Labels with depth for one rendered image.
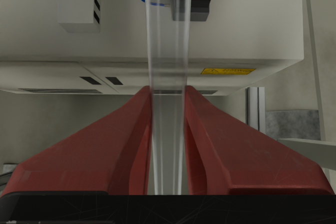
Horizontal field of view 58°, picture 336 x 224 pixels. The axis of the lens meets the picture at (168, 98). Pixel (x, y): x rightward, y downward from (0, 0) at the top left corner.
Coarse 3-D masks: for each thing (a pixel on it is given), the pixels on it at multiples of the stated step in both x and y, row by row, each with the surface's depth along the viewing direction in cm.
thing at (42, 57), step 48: (0, 0) 46; (48, 0) 46; (240, 0) 47; (288, 0) 47; (0, 48) 45; (48, 48) 45; (96, 48) 46; (144, 48) 46; (192, 48) 46; (240, 48) 46; (288, 48) 46
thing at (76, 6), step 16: (64, 0) 42; (80, 0) 42; (96, 0) 43; (144, 0) 43; (192, 0) 40; (208, 0) 40; (64, 16) 41; (80, 16) 41; (96, 16) 43; (192, 16) 44; (96, 32) 46; (256, 96) 76; (256, 112) 76; (256, 128) 76
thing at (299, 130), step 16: (272, 112) 106; (288, 112) 106; (304, 112) 107; (272, 128) 106; (288, 128) 106; (304, 128) 106; (288, 144) 96; (304, 144) 85; (320, 144) 76; (320, 160) 77
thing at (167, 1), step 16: (160, 0) 9; (176, 0) 9; (160, 16) 9; (176, 16) 9; (160, 32) 10; (176, 32) 10; (160, 48) 10; (176, 48) 10; (160, 64) 11; (176, 64) 11; (160, 80) 11; (176, 80) 11; (160, 96) 11; (176, 96) 11; (160, 112) 12; (176, 112) 12; (160, 128) 13; (176, 128) 13; (160, 144) 13; (176, 144) 13; (160, 160) 14; (176, 160) 14; (160, 176) 15; (176, 176) 15; (160, 192) 16; (176, 192) 16
